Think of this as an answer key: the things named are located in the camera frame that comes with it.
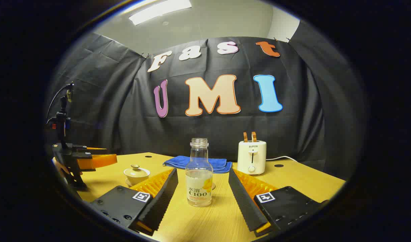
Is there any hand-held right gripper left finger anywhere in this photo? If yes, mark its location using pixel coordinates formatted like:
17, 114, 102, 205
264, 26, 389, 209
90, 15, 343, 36
90, 168, 179, 236

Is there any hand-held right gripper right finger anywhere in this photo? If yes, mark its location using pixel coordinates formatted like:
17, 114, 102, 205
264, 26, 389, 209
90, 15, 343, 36
228, 168, 330, 238

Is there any clear plastic water bottle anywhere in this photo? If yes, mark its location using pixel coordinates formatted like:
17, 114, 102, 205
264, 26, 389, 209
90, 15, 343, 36
185, 138, 214, 207

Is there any cream teacup lid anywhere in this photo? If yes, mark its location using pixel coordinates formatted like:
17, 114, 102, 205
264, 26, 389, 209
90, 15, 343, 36
124, 164, 150, 177

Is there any cream ceramic saucer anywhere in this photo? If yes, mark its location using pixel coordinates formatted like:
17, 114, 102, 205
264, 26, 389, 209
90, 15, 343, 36
125, 178, 149, 188

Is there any folded blue towel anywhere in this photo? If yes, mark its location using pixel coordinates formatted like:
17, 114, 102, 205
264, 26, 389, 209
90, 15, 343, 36
163, 155, 233, 174

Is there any cream toaster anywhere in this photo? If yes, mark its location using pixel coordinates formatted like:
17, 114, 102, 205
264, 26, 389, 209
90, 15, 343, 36
237, 140, 267, 175

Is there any black backdrop cloth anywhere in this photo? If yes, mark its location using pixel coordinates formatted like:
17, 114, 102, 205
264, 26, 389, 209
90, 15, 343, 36
44, 20, 369, 182

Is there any ceiling light panel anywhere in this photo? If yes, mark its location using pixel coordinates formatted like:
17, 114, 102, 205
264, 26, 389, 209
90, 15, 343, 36
128, 0, 192, 26

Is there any black cable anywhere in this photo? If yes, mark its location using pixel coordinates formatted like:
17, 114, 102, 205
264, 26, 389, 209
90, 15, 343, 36
46, 84, 73, 119

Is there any white toaster cable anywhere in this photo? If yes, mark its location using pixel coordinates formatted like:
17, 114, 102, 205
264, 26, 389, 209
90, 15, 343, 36
266, 156, 299, 163

